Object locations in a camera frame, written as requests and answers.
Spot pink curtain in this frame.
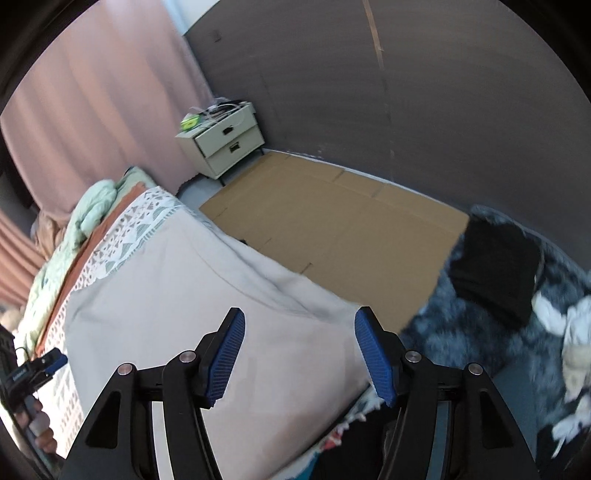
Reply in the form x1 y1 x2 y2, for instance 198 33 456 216
0 208 47 305
0 0 218 217

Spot light green duvet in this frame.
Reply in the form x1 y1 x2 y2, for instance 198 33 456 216
18 166 158 356

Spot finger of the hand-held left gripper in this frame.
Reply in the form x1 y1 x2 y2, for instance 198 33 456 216
28 349 69 385

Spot dark furry rug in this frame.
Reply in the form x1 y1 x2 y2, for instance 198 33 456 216
399 204 591 435

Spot person's left hand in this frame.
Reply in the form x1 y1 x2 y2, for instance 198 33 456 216
16 397 58 457

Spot flat cardboard sheet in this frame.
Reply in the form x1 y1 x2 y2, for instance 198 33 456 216
198 151 471 335

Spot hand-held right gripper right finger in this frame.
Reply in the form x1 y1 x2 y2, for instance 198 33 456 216
354 306 541 480

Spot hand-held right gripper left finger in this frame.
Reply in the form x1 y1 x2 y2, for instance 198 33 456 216
60 307 246 480

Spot colourful patterned bedsheet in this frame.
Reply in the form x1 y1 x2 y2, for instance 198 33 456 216
295 388 384 480

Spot beige jacket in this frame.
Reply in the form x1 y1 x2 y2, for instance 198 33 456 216
62 213 376 480

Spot white patterned blanket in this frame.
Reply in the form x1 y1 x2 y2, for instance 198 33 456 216
34 186 384 462

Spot white nightstand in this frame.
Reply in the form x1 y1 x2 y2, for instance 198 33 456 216
174 99 266 188

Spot white cables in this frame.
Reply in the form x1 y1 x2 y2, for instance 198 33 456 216
194 98 250 121

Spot black cloth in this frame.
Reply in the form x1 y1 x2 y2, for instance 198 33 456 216
449 217 542 328

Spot white clothing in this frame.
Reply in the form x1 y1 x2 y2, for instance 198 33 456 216
531 293 591 444

